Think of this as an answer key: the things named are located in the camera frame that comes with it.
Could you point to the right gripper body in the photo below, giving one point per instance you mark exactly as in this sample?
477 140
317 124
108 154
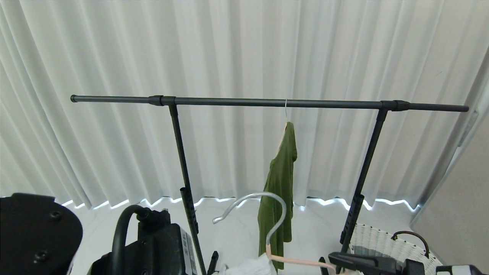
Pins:
414 267

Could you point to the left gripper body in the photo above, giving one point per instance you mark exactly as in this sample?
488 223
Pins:
188 252

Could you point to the pale grey shorts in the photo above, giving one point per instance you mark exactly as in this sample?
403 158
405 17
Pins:
248 267

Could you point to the pink clothes hanger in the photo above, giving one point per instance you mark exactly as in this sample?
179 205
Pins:
285 112
280 214

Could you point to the green long-sleeved shirt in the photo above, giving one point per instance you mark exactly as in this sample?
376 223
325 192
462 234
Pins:
280 183

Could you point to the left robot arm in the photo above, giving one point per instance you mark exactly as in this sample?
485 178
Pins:
34 233

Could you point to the white laundry basket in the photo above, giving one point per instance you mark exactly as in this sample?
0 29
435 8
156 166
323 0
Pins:
382 244

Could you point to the black clothes rack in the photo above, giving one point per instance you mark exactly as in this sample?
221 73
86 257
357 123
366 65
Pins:
267 102

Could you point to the white curtain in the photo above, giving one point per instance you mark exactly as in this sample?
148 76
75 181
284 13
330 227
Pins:
248 49

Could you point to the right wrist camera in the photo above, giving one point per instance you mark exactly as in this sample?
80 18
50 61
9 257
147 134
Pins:
458 269

